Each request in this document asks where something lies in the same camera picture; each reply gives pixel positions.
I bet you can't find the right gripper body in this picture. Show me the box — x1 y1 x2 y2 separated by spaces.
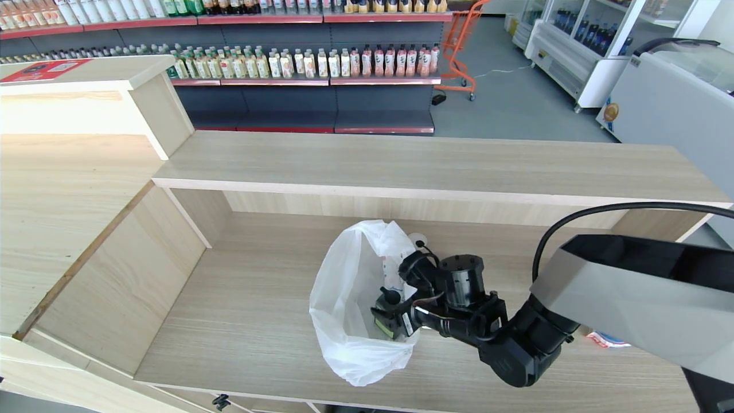
370 298 447 343

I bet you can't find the white plastic shopping bag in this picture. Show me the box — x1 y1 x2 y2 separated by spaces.
309 220 428 387

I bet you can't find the white drink bottle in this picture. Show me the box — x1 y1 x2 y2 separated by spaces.
381 232 428 292

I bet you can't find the wooden counter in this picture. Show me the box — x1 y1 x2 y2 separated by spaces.
0 54 734 413

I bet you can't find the red white snack pack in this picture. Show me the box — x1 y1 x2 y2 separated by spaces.
587 331 632 349

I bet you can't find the black shop shelf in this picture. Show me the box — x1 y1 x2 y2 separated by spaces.
0 0 455 136

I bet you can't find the orange metal rack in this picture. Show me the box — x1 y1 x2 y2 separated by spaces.
435 0 492 102

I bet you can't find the row of bottles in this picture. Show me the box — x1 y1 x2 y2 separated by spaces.
0 44 442 80
0 0 449 31
553 8 635 57

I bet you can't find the white display fridge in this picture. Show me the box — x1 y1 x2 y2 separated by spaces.
524 0 699 113

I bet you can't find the white chest freezer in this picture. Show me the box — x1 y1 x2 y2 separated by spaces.
595 37 734 248

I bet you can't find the red sign sticker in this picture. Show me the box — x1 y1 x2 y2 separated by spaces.
0 59 93 83

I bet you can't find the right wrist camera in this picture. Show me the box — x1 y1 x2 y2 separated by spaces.
397 241 446 303

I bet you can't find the black cable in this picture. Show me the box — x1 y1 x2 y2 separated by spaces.
532 201 734 283

